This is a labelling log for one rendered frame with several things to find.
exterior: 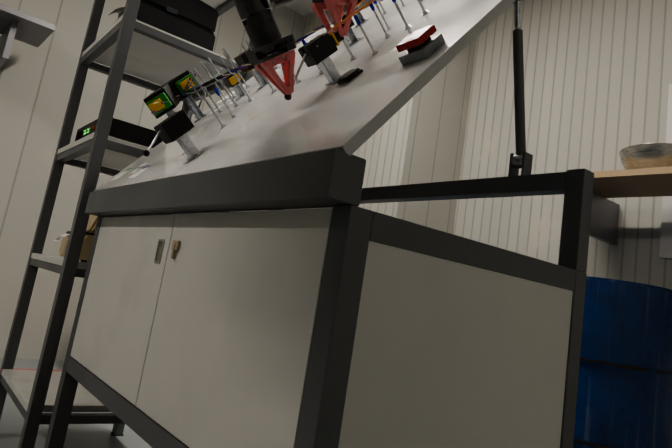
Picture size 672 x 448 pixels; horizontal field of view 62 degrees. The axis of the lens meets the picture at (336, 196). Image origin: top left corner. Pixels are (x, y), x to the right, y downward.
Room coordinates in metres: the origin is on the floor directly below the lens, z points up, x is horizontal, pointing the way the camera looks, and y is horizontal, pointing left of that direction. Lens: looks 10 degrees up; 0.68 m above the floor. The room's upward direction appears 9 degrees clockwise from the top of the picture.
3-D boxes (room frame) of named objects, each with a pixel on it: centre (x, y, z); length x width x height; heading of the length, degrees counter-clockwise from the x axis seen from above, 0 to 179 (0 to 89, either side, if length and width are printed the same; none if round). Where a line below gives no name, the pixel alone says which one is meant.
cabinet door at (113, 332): (1.41, 0.49, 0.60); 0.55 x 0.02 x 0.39; 37
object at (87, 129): (1.97, 0.74, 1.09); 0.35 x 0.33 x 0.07; 37
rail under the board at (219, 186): (1.18, 0.34, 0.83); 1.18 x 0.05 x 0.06; 37
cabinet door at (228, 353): (0.97, 0.16, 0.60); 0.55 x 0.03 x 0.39; 37
